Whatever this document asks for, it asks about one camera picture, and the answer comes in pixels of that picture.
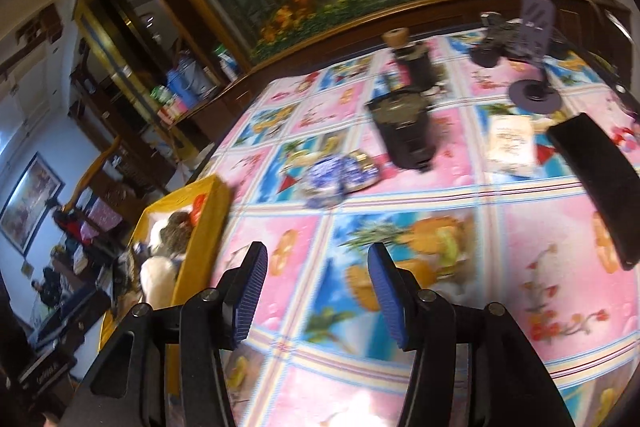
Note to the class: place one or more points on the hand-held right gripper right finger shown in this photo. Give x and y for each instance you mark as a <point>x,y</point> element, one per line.
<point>387,302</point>

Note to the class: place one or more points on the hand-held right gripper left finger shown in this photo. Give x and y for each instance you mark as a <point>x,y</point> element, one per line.
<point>247,302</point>

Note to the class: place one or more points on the yellow box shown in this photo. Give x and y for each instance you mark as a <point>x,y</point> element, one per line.
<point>205,237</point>

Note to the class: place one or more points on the brown fuzzy plush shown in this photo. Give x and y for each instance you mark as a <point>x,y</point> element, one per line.
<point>177,232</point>

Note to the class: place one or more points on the red plastic bag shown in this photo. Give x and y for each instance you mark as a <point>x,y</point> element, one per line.
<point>200,203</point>

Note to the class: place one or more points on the gold foil packet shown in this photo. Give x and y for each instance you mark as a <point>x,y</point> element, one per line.
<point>365,169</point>

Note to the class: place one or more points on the blue and white tissue packet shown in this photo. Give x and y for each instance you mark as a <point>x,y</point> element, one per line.
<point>327,177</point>

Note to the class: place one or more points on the small table with pink cloth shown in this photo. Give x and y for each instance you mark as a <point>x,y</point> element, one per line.
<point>105,214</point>

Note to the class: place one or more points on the black cylindrical motor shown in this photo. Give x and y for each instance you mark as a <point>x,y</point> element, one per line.
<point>407,132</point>

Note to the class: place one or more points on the white tissue packet brown print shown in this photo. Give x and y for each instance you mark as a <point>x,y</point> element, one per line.
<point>512,142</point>

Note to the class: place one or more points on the wooden chair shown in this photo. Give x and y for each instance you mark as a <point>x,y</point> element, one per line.
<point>95,167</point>

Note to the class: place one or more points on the pink box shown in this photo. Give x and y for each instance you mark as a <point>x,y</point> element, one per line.
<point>174,112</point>

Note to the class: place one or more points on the blue thermos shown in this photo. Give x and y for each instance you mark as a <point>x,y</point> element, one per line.
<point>181,89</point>

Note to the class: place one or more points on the green packet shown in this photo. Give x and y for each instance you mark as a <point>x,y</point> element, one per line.
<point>161,96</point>

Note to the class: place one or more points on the grey kettle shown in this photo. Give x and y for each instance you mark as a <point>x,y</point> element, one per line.
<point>202,77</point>

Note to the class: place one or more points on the white bottle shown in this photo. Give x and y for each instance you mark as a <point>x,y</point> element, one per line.
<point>229,67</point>

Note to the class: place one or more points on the black cylinder with wooden cap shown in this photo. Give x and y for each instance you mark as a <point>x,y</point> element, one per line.
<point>417,67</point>

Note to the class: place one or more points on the framed picture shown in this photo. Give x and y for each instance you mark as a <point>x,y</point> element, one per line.
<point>30,202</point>

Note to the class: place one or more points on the black smartphone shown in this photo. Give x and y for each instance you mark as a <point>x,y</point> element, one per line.
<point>600,177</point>

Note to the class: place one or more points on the grey folding phone stand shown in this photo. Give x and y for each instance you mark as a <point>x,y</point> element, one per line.
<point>535,97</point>

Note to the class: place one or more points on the black gadget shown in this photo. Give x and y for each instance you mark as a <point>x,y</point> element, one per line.
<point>487,54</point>

